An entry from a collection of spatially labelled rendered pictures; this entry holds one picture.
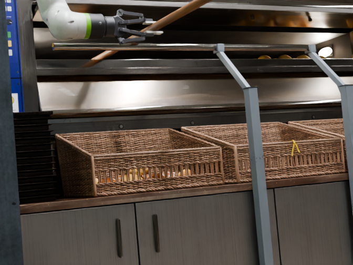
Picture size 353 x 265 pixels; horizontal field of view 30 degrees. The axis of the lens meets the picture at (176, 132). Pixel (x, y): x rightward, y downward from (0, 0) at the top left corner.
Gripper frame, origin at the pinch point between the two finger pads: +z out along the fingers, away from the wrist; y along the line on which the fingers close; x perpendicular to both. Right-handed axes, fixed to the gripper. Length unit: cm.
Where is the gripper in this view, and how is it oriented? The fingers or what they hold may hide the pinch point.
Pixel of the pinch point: (153, 28)
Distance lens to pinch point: 253.3
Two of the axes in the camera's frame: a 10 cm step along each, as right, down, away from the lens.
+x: 4.3, -0.9, -9.0
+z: 9.0, -0.5, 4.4
